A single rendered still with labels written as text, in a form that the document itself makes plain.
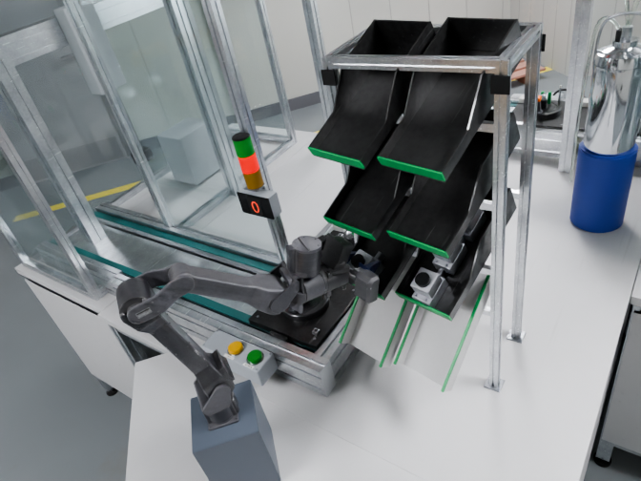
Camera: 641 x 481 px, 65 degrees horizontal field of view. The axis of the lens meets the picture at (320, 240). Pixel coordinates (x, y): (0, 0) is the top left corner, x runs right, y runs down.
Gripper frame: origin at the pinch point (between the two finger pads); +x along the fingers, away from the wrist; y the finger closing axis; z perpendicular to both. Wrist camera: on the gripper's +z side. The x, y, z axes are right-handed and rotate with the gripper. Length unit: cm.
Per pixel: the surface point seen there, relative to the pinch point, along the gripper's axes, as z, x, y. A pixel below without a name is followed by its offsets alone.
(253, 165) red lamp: 6.1, 3.0, 46.9
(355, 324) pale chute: -22.3, 4.7, 4.4
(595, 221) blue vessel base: -13, 91, -12
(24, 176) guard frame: -4, -44, 100
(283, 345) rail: -33.2, -6.9, 18.6
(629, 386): -56, 83, -40
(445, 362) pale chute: -20.0, 10.1, -19.1
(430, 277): 3.0, 4.3, -15.3
